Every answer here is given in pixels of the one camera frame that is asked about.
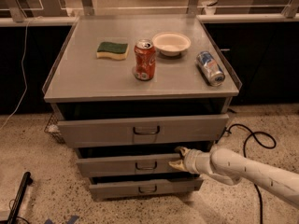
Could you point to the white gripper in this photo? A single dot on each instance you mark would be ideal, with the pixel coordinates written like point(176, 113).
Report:
point(191, 160)

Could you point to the grey drawer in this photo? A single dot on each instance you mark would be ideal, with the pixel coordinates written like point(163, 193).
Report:
point(116, 190)
point(127, 165)
point(142, 131)

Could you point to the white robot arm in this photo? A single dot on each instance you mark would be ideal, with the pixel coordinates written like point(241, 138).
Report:
point(228, 167)

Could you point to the grey top drawer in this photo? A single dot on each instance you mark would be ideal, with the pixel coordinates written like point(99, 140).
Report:
point(142, 131)

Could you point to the grey bottom drawer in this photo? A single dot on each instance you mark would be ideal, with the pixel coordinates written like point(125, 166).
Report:
point(116, 190)

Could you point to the grey drawer cabinet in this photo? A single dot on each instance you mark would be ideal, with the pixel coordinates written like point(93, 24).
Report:
point(84, 87)

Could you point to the blue silver soda can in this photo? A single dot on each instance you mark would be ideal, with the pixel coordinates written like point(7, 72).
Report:
point(210, 68)

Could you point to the red soda can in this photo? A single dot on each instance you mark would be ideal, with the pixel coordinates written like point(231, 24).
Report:
point(145, 55)

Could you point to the white bowl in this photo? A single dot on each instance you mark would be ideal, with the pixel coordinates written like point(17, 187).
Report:
point(171, 43)

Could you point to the blue tape on floor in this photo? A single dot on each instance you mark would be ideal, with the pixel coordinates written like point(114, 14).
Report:
point(68, 220)

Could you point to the green yellow sponge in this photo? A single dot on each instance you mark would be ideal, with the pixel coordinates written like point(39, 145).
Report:
point(111, 50)

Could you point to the black bar on floor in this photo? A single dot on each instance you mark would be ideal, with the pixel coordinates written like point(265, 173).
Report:
point(14, 211)

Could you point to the wire basket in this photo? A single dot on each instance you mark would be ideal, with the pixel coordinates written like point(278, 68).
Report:
point(53, 130)

